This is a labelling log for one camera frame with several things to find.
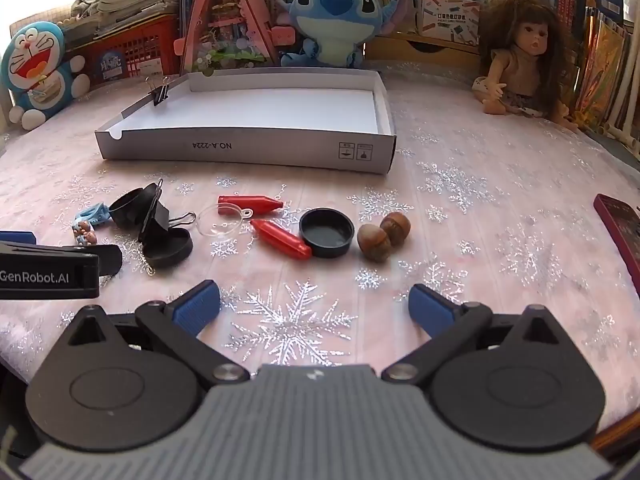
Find blue cat plush toy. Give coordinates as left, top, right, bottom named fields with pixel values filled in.
left=1, top=21, right=91, bottom=129

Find small black binder clip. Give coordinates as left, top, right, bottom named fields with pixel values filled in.
left=145, top=75, right=172, bottom=107

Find white cardboard tray box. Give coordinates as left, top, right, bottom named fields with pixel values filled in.
left=95, top=71, right=397, bottom=175

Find large black binder clip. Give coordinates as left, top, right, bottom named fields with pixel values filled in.
left=136, top=178, right=197, bottom=246

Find blue alien plush toy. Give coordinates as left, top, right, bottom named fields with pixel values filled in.
left=277, top=0, right=416, bottom=68

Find wooden drawer organizer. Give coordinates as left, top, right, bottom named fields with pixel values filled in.
left=365, top=32, right=483, bottom=62

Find white printed carton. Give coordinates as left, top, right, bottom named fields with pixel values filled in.
left=416, top=0, right=482, bottom=47

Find dark red phone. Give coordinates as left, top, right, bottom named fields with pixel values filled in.
left=593, top=193, right=640, bottom=295

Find brown-haired baby doll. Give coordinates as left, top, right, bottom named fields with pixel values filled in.
left=472, top=0, right=582, bottom=134

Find black round cap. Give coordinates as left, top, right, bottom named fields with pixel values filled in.
left=108, top=187, right=151, bottom=229
left=298, top=208, right=354, bottom=259
left=144, top=229, right=194, bottom=269

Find large red plastic basket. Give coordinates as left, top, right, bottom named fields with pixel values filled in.
left=65, top=14, right=184, bottom=82

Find decorated blue hair clip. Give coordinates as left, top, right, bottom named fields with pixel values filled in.
left=74, top=220, right=99, bottom=247

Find pink snowflake tablecloth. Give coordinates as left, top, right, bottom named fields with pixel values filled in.
left=0, top=60, right=640, bottom=441

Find clear plastic lid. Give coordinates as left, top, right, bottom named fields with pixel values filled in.
left=196, top=204, right=253, bottom=239

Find pink triangular toy box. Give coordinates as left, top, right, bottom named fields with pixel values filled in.
left=174, top=0, right=297, bottom=77

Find glossy picture books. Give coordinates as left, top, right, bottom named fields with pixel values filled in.
left=575, top=10, right=632, bottom=127

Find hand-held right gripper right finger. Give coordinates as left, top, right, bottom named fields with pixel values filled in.
left=381, top=284, right=576, bottom=384

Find brown hazelnut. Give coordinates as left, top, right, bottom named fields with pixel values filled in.
left=379, top=211, right=412, bottom=247
left=356, top=223, right=391, bottom=263

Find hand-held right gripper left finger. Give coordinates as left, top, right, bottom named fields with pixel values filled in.
left=62, top=280, right=251, bottom=386

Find plain blue hair clip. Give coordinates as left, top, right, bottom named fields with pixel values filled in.
left=82, top=201, right=109, bottom=227

